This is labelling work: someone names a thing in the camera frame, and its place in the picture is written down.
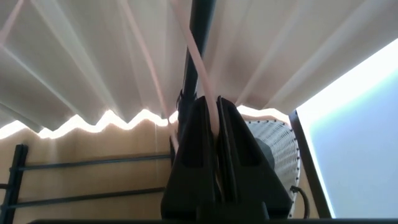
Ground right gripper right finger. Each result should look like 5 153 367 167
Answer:
216 95 293 218

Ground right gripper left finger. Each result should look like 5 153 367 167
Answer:
160 95 219 218

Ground white laundry basket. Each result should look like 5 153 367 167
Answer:
242 119 310 218

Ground black clothes rack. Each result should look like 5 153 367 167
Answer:
0 0 218 220

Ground beige curtain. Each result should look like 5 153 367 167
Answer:
0 0 398 131

